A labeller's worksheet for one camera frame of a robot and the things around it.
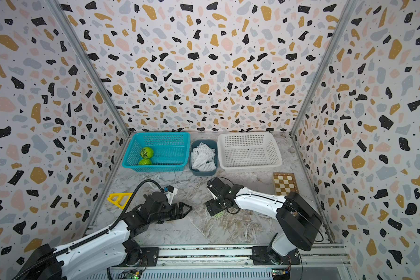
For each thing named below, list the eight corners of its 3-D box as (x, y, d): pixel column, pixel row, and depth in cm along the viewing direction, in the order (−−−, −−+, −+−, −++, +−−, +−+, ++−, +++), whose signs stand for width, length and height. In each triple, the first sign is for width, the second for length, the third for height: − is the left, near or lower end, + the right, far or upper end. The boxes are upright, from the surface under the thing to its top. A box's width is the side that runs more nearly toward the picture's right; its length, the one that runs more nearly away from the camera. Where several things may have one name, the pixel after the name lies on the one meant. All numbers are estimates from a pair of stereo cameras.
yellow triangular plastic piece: (105, 209, 89) (103, 207, 88) (111, 194, 95) (109, 192, 93) (127, 209, 89) (125, 207, 88) (132, 194, 95) (130, 192, 93)
